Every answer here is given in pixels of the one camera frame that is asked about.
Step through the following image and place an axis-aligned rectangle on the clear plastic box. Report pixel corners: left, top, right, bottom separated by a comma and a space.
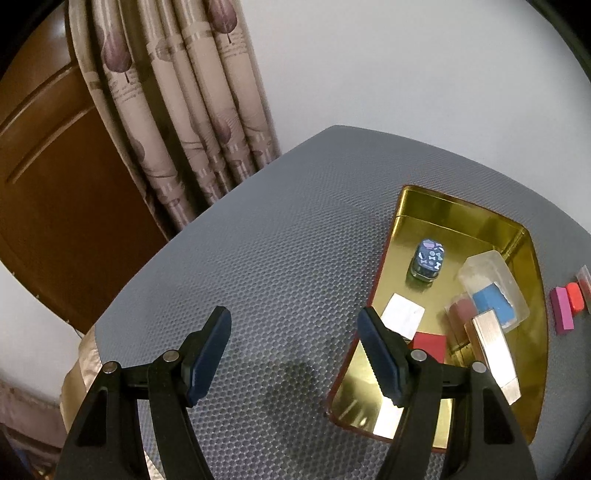
457, 250, 532, 333

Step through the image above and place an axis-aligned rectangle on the beige patterned curtain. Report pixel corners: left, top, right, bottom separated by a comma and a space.
67, 0, 282, 241

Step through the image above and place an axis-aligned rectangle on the magenta block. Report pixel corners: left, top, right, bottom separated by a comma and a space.
549, 286, 577, 336

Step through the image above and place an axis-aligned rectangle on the blue block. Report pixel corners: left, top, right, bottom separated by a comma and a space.
472, 284, 517, 329

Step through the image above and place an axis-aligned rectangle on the white box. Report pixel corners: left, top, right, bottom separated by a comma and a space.
381, 293, 426, 340

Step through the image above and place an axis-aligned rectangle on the brown folded cloth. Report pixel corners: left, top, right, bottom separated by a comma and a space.
0, 381, 65, 449

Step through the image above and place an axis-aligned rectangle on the blue patterned small tin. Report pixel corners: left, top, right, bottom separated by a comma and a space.
410, 237, 445, 282

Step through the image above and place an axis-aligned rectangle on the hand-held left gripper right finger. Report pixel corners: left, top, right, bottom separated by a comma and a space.
358, 306, 539, 480

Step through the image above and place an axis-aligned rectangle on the brown wooden door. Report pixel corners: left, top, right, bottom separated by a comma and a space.
0, 14, 169, 330

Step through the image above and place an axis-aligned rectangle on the rose gold box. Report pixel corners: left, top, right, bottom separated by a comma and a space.
464, 309, 522, 406

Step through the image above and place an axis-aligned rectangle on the dark pink block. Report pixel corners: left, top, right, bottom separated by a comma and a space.
444, 296, 481, 344

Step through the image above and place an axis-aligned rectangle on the small red block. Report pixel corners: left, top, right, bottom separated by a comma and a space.
566, 282, 586, 318

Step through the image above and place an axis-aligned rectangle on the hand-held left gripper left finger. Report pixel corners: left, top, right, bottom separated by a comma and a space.
59, 306, 232, 480

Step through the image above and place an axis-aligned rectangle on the gold tin box red outside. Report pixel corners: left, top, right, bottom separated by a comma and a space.
325, 185, 555, 455

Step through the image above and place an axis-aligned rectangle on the golden satin cloth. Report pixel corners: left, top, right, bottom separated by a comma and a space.
60, 325, 162, 480

